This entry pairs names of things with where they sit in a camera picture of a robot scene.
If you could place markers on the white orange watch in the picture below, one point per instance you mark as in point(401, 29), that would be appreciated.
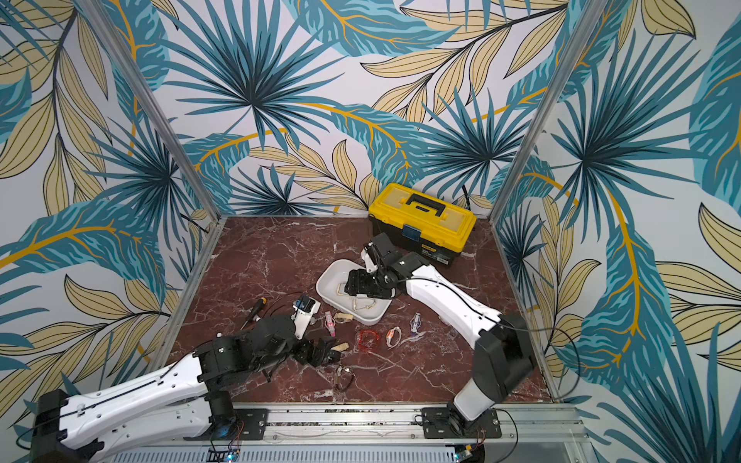
point(394, 337)

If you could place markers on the black yellow screwdriver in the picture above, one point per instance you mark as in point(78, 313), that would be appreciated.
point(254, 311)

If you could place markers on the aluminium front rail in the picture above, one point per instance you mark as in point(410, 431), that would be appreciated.
point(389, 432)

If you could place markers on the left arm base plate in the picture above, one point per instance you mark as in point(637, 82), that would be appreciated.
point(241, 424)

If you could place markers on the white plastic storage tray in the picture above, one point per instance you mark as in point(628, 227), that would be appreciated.
point(331, 288)

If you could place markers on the beige square-face watch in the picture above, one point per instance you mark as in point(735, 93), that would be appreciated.
point(363, 303)

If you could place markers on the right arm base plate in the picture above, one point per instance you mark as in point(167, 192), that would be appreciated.
point(446, 423)

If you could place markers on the brown leather gold watch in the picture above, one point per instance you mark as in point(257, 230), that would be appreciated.
point(343, 379)

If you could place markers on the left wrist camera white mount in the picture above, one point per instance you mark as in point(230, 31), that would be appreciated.
point(305, 307)

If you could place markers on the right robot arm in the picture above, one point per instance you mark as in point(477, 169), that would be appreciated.
point(503, 351)

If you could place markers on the purple white watch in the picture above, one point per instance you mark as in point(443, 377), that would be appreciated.
point(415, 324)

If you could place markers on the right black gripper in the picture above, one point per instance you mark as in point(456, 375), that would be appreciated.
point(368, 283)

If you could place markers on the pink white watch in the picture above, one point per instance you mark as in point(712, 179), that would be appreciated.
point(330, 324)

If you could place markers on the red translucent watch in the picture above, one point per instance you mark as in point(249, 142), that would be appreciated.
point(367, 340)

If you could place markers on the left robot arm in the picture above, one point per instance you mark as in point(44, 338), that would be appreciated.
point(188, 400)

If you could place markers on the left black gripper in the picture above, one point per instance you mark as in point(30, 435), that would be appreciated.
point(306, 355)

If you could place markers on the yellow black plastic toolbox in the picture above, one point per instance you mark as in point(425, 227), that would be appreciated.
point(419, 223)

